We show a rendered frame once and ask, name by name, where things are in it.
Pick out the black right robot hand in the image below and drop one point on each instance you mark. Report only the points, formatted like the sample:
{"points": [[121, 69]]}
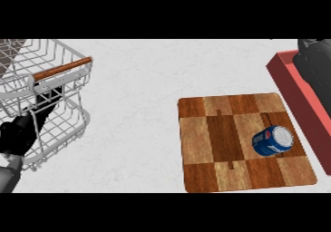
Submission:
{"points": [[322, 69]]}

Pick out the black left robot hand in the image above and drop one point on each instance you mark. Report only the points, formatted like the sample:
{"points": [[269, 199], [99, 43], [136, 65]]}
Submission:
{"points": [[16, 136]]}

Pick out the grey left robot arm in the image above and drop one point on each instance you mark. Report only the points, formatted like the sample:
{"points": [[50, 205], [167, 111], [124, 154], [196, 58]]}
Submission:
{"points": [[4, 176]]}

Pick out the red open box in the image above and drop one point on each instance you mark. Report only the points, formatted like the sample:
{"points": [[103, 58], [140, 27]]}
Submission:
{"points": [[313, 127]]}

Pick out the wooden checkered cutting board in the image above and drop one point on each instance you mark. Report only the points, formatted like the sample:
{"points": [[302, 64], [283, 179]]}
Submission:
{"points": [[221, 136]]}

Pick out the blue soda can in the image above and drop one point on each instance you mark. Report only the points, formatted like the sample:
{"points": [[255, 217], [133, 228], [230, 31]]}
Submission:
{"points": [[271, 141]]}

